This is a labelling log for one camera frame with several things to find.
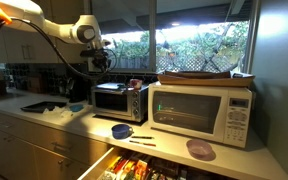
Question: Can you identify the pink bowl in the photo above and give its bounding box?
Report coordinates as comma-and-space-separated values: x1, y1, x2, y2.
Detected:
185, 138, 215, 160

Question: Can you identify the wooden serving tray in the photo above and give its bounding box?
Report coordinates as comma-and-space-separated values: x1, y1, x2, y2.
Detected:
156, 70, 256, 89

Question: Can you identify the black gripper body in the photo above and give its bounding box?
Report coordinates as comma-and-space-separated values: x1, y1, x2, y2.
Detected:
79, 49, 111, 66

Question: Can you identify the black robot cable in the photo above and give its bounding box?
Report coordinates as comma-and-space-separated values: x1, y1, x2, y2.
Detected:
11, 18, 118, 82

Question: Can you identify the black baking tray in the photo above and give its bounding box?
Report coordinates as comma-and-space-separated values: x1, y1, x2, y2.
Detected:
20, 101, 68, 114

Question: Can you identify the beige lower cabinet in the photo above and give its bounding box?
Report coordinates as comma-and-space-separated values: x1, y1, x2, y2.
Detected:
0, 108, 113, 180

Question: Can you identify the small red cup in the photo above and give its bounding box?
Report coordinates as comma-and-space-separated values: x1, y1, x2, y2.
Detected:
129, 78, 143, 90

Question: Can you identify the red marker pen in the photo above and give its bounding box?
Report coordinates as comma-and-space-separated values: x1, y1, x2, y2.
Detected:
128, 139, 157, 148

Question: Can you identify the brown knife block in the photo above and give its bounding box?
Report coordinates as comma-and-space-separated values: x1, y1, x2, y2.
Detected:
28, 74, 44, 95

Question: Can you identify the silver toaster oven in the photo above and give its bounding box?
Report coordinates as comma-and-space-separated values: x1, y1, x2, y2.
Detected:
90, 82, 150, 123

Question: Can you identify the blue mug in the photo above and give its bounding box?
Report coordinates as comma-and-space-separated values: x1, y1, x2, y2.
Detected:
111, 123, 134, 140

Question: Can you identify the open wooden drawer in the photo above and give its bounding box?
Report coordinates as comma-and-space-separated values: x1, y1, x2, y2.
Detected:
76, 146, 238, 180

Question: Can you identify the white microwave oven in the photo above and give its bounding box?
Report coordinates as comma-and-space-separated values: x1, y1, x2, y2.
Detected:
147, 81, 254, 149

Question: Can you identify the beige upper cabinet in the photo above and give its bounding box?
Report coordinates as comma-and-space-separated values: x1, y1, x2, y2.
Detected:
0, 0, 92, 65

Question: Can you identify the large window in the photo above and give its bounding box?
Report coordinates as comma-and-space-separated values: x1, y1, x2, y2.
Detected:
91, 0, 262, 75

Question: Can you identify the white crumpled cloth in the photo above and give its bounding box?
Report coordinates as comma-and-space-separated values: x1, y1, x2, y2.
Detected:
42, 105, 75, 119

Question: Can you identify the beige cabinet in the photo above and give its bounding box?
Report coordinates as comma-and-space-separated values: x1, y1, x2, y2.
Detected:
0, 0, 92, 65
0, 108, 113, 180

